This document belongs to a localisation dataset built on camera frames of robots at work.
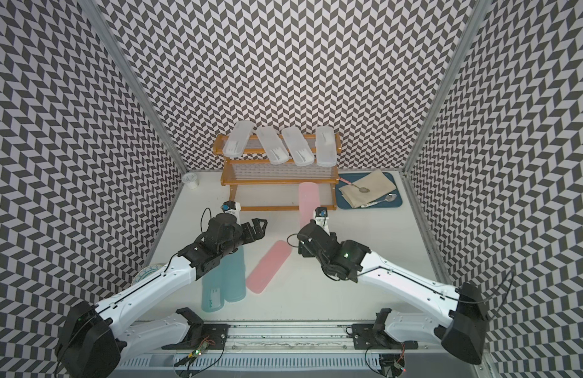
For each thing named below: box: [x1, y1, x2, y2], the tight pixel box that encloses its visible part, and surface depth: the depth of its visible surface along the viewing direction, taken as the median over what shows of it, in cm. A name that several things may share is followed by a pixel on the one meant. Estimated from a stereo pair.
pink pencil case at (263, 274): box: [245, 240, 293, 294], surface depth 89 cm
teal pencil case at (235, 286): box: [223, 244, 247, 303], surface depth 84 cm
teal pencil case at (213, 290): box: [201, 264, 226, 313], surface depth 80 cm
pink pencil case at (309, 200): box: [298, 181, 321, 228], surface depth 82 cm
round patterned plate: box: [130, 263, 166, 287], surface depth 83 cm
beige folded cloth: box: [338, 168, 398, 209], surface depth 113 cm
